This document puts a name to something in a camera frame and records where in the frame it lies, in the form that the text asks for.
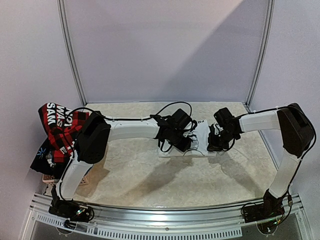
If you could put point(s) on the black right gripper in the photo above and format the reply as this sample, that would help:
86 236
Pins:
215 141

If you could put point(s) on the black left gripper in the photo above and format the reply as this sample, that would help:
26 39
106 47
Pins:
185 146

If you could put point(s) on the white and green raglan shirt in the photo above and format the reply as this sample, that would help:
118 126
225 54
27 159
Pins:
199 144

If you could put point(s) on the red black plaid garment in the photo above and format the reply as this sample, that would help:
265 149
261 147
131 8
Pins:
62 126

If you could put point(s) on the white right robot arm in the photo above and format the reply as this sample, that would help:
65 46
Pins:
297 133

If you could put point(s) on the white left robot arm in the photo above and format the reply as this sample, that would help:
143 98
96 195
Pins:
90 142

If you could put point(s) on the pink plastic laundry basket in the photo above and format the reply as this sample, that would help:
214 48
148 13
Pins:
51 180

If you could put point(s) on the black printed garment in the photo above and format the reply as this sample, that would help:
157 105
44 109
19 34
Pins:
44 161

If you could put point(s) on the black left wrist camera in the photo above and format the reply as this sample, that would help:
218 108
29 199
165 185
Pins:
180 120

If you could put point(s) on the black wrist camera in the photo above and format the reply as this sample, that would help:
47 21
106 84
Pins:
180 120
223 117

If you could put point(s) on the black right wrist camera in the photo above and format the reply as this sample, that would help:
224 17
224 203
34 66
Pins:
223 117

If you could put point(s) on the front aluminium rail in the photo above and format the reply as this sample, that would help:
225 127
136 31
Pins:
222 222

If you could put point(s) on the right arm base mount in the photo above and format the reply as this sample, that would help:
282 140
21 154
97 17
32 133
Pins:
271 207

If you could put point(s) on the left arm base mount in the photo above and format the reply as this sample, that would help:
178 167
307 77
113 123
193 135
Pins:
71 210

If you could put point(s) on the right aluminium frame post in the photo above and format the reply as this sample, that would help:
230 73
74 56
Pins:
262 52

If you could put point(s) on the aluminium frame post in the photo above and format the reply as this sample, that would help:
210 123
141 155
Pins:
62 10
262 52

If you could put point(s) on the left aluminium frame post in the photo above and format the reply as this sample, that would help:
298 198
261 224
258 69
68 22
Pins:
62 10

